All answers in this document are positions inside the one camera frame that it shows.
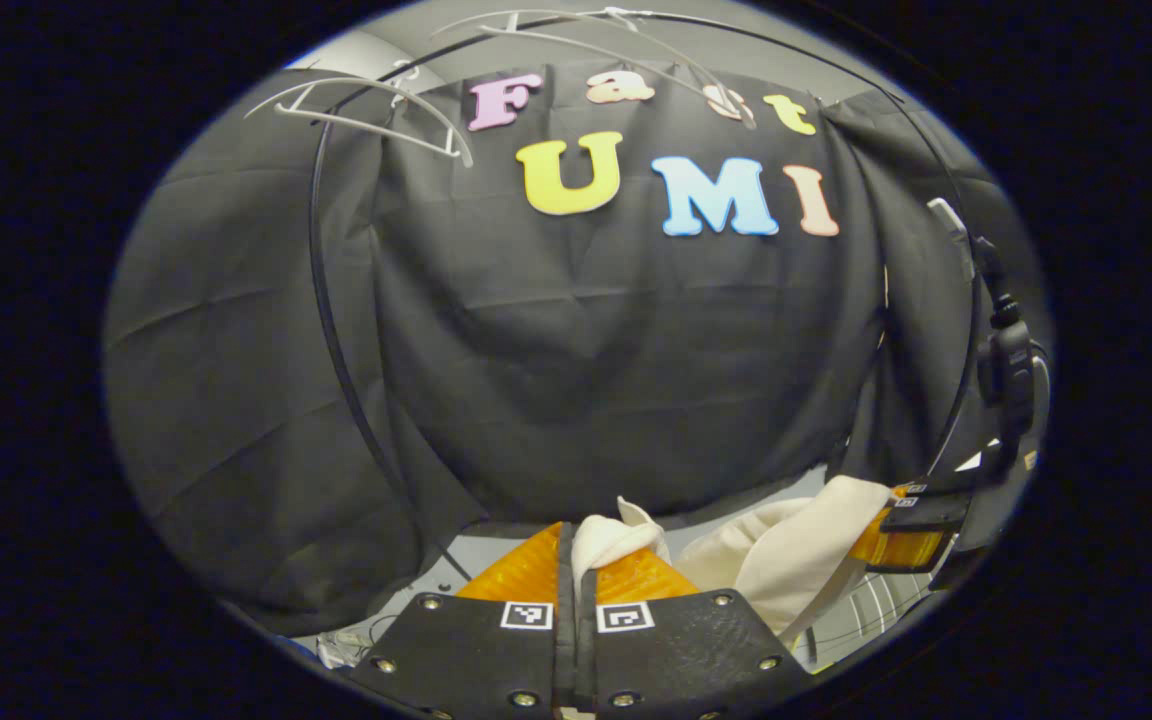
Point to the white crumpled item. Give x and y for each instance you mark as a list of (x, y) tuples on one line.
[(341, 650)]

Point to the black backdrop cloth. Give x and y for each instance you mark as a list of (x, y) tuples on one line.
[(586, 350)]

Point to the black clothes rack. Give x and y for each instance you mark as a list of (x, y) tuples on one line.
[(313, 230)]

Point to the white plastic hanger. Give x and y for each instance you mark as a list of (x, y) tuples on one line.
[(741, 110), (460, 150)]

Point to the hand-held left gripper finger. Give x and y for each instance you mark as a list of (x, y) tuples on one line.
[(586, 660), (566, 640)]

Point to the cream shirt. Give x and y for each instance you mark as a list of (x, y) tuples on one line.
[(786, 560)]

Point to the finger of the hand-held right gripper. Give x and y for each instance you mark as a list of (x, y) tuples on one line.
[(936, 488), (926, 520)]

